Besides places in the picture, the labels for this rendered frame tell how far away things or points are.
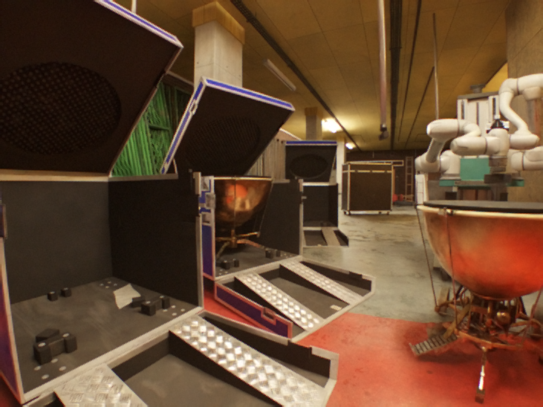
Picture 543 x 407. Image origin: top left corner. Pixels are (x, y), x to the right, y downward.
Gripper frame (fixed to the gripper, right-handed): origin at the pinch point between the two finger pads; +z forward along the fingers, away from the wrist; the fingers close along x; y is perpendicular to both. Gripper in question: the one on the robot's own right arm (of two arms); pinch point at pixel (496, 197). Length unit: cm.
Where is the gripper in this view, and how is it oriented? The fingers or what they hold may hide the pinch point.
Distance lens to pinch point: 184.6
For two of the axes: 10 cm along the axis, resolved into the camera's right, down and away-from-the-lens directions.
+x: -7.4, -0.4, 6.7
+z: 0.0, 10.0, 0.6
